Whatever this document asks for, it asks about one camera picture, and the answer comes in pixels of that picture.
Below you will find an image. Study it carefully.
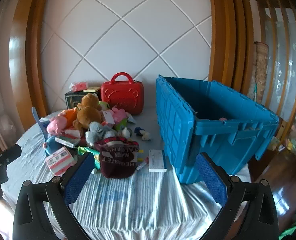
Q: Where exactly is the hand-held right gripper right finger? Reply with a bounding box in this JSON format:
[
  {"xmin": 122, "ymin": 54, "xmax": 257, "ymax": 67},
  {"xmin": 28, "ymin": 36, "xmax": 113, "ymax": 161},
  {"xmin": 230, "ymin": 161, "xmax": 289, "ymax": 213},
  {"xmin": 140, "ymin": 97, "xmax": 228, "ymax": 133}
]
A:
[{"xmin": 196, "ymin": 152, "xmax": 279, "ymax": 240}]

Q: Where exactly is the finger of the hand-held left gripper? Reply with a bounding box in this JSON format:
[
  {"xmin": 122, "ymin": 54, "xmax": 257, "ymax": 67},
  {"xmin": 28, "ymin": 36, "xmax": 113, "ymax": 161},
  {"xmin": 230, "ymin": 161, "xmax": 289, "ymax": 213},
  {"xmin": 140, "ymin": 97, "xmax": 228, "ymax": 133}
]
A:
[{"xmin": 0, "ymin": 145, "xmax": 22, "ymax": 172}]

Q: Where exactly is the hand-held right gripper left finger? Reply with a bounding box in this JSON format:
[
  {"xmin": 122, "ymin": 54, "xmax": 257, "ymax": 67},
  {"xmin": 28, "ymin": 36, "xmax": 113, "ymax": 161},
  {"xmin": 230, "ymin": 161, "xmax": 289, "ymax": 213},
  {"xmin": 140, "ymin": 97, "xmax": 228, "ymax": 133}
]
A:
[{"xmin": 13, "ymin": 152, "xmax": 95, "ymax": 240}]

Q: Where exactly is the maroon knit hat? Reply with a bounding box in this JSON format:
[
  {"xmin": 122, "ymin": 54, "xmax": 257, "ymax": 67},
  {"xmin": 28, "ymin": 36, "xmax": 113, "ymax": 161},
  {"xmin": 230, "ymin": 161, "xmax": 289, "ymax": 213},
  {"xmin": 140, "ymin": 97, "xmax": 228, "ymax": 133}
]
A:
[{"xmin": 94, "ymin": 137, "xmax": 140, "ymax": 179}]

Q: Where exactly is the grey fluffy plush toy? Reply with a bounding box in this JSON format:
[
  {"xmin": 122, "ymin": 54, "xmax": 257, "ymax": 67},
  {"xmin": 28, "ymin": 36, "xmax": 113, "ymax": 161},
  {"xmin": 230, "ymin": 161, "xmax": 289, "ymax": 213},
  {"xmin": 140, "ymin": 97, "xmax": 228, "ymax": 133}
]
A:
[{"xmin": 85, "ymin": 122, "xmax": 118, "ymax": 147}]

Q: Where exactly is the blue plastic storage crate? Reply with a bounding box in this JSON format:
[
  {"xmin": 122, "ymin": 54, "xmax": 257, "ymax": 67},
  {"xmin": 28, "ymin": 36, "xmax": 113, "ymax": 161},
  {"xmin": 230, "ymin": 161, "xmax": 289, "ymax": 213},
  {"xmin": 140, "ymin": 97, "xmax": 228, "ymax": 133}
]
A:
[{"xmin": 155, "ymin": 74, "xmax": 279, "ymax": 184}]

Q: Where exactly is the white red wipes pack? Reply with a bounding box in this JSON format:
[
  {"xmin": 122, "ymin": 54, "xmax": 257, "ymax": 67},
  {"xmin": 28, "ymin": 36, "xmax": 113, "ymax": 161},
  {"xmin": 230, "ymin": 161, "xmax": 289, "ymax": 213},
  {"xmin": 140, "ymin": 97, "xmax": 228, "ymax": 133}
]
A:
[{"xmin": 45, "ymin": 147, "xmax": 76, "ymax": 177}]

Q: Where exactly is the green yellow wrapper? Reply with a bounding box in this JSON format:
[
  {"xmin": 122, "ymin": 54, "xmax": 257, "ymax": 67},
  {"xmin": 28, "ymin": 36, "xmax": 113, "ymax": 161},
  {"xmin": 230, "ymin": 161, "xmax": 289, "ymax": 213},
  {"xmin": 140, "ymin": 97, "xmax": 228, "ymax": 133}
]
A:
[{"xmin": 78, "ymin": 146, "xmax": 101, "ymax": 169}]

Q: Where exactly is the white green flat box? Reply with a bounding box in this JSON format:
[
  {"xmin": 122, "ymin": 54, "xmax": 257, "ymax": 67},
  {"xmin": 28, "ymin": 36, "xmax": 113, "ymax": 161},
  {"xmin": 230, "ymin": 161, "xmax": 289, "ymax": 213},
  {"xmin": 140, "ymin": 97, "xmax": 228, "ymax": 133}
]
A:
[{"xmin": 55, "ymin": 135, "xmax": 81, "ymax": 148}]

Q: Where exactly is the dark blue plush toy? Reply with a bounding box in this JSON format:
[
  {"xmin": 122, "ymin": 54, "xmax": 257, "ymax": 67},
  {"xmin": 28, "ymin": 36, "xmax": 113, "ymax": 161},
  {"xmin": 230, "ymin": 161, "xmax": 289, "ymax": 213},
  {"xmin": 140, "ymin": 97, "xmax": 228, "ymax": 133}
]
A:
[{"xmin": 43, "ymin": 135, "xmax": 63, "ymax": 155}]

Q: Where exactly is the blue plastic shoehorn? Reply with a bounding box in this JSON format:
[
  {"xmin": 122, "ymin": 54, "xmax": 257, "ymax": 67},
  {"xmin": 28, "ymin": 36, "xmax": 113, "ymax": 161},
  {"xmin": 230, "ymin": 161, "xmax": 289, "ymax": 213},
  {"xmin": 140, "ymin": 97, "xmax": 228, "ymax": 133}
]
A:
[{"xmin": 32, "ymin": 107, "xmax": 48, "ymax": 140}]

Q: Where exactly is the pink plush toy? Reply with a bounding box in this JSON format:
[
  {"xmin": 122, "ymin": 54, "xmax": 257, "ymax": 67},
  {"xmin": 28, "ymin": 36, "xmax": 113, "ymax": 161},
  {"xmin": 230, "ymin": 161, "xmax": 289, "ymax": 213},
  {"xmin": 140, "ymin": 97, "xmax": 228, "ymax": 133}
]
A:
[
  {"xmin": 47, "ymin": 116, "xmax": 68, "ymax": 134},
  {"xmin": 112, "ymin": 107, "xmax": 127, "ymax": 122}
]

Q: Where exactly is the white paper box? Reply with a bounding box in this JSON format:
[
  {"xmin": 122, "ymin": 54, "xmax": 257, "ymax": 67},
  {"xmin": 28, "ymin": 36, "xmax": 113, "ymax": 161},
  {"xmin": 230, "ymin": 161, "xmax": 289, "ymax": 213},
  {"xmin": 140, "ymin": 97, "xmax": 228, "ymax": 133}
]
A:
[{"xmin": 148, "ymin": 149, "xmax": 167, "ymax": 172}]

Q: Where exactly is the orange plush toy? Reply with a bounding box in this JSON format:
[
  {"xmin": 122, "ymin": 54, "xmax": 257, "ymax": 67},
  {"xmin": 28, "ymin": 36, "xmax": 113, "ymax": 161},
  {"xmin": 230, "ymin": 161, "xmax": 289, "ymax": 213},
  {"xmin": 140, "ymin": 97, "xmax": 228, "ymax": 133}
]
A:
[{"xmin": 58, "ymin": 107, "xmax": 80, "ymax": 128}]

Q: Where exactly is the brown teddy bear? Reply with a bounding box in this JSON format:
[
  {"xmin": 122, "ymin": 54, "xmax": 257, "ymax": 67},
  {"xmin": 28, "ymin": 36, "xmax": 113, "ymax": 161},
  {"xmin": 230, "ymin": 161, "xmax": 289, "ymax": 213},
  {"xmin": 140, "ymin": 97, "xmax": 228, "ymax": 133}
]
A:
[{"xmin": 73, "ymin": 93, "xmax": 104, "ymax": 137}]

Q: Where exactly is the red capped tube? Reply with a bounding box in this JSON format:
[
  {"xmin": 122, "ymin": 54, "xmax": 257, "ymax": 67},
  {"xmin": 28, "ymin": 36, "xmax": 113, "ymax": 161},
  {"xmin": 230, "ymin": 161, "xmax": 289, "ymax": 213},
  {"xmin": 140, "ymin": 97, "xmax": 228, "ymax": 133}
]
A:
[{"xmin": 137, "ymin": 157, "xmax": 149, "ymax": 171}]

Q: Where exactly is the white sheer curtain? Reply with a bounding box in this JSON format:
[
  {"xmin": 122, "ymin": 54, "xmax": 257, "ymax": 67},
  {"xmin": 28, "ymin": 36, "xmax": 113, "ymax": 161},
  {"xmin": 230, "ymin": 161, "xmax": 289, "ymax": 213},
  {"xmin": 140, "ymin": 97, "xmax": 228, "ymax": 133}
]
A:
[{"xmin": 0, "ymin": 2, "xmax": 26, "ymax": 150}]

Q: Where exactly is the black gift box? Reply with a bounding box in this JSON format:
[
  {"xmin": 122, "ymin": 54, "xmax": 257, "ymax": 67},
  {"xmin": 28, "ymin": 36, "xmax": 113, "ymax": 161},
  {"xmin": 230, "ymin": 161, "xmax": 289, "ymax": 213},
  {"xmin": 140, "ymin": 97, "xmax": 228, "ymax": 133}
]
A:
[{"xmin": 64, "ymin": 90, "xmax": 101, "ymax": 109}]

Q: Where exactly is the pink wrapped tissue pack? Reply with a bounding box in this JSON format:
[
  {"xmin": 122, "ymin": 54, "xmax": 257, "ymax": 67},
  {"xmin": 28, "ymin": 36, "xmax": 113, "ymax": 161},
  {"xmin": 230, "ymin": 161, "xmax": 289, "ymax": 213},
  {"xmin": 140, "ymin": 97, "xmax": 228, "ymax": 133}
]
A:
[{"xmin": 72, "ymin": 81, "xmax": 89, "ymax": 92}]

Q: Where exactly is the red hard carry case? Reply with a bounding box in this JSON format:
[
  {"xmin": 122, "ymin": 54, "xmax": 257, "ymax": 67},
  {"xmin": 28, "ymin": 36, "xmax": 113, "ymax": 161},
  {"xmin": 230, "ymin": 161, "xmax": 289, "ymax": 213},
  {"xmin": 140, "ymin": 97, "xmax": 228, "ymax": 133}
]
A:
[{"xmin": 100, "ymin": 72, "xmax": 145, "ymax": 116}]

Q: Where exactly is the rolled patterned carpet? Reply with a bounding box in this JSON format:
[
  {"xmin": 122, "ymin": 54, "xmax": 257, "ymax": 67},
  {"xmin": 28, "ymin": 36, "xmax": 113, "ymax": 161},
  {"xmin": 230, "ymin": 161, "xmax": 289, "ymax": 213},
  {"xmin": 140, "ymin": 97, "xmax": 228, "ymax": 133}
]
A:
[{"xmin": 248, "ymin": 41, "xmax": 269, "ymax": 104}]

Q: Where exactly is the wooden frosted glass screen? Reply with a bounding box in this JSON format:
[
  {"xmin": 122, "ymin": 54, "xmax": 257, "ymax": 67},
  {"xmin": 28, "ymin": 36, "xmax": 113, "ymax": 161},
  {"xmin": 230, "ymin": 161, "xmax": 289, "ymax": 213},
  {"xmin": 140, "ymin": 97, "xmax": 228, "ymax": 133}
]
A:
[{"xmin": 255, "ymin": 0, "xmax": 296, "ymax": 130}]

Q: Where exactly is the wooden wall pillar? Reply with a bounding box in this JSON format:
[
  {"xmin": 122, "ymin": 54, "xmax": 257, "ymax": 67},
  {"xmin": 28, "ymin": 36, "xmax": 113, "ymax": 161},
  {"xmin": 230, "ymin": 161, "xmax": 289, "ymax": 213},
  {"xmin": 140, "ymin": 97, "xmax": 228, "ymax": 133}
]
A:
[
  {"xmin": 208, "ymin": 0, "xmax": 254, "ymax": 98},
  {"xmin": 9, "ymin": 0, "xmax": 50, "ymax": 118}
]

